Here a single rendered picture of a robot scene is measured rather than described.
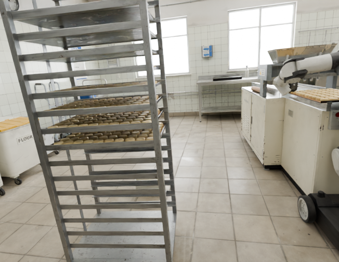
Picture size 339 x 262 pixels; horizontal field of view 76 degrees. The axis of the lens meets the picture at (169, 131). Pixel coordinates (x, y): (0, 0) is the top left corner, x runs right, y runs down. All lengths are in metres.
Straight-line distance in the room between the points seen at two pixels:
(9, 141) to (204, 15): 4.50
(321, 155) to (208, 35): 4.15
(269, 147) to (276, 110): 0.42
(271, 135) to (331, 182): 0.75
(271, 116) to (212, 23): 3.50
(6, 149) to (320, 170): 3.15
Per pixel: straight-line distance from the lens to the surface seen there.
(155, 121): 1.02
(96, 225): 1.84
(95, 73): 1.09
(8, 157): 3.15
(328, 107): 1.90
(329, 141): 2.01
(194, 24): 5.62
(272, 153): 2.67
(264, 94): 2.58
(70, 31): 1.15
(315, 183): 2.12
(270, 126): 2.56
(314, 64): 1.51
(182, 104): 5.66
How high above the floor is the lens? 1.22
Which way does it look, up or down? 16 degrees down
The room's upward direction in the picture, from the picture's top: 5 degrees counter-clockwise
